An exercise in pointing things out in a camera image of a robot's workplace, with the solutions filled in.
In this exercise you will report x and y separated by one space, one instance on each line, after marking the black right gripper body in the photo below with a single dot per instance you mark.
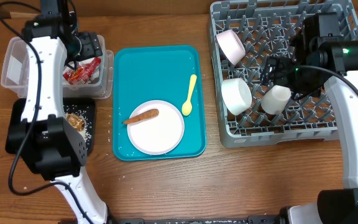
286 74

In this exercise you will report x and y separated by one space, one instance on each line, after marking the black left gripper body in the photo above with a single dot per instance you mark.
86 48

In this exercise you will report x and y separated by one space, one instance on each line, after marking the white cup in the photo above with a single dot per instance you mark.
276 99

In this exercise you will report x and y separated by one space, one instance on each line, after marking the white napkin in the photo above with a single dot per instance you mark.
80 76

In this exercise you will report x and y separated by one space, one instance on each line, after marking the red snack wrapper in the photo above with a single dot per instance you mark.
92 64

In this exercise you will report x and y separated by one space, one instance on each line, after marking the white bowl with food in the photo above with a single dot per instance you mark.
236 95

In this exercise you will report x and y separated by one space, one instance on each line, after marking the pink bowl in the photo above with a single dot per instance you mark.
231 46

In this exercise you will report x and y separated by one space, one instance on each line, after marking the orange carrot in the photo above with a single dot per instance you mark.
143 116

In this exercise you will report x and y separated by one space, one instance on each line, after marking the yellow plastic spoon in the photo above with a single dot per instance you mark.
187 106

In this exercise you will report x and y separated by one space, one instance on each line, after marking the pink plate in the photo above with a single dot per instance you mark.
160 134

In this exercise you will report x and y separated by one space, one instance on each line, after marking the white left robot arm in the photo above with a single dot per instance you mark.
48 144

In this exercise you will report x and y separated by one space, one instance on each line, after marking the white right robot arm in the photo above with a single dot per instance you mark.
325 62

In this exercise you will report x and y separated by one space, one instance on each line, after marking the grey dishwasher rack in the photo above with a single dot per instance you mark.
265 29

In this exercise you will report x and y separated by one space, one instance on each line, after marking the black waste tray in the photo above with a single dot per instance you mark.
87 104

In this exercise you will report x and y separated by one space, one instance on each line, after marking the teal serving tray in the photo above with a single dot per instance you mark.
152 74

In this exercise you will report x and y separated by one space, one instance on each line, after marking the spilled white rice pile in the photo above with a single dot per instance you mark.
86 131

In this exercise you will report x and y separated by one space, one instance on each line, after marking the brown food scrap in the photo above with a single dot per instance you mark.
76 121

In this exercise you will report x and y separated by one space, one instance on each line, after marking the clear plastic bin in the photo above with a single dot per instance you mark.
15 73

